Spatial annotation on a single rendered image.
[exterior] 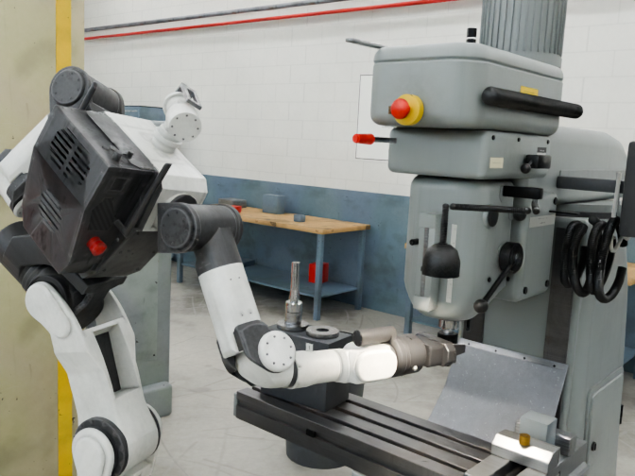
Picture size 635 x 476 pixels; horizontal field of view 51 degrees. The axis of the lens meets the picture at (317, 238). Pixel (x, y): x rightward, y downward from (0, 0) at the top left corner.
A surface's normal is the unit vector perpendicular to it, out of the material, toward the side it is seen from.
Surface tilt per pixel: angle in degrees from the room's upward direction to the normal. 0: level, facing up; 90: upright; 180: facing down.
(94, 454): 90
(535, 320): 90
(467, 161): 90
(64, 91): 75
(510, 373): 63
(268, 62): 90
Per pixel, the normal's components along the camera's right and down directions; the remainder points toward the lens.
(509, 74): 0.76, 0.13
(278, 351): 0.54, -0.34
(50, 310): -0.40, 0.11
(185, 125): 0.30, 0.57
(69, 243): -0.64, 0.20
